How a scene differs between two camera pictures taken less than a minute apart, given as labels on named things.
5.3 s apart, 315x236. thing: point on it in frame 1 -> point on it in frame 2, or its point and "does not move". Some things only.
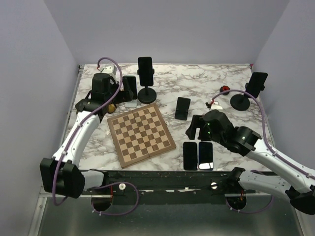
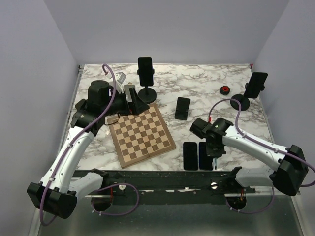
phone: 145,71 does not move
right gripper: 197,121 -> 215,153
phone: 205,156 does not move
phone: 190,154 does not move
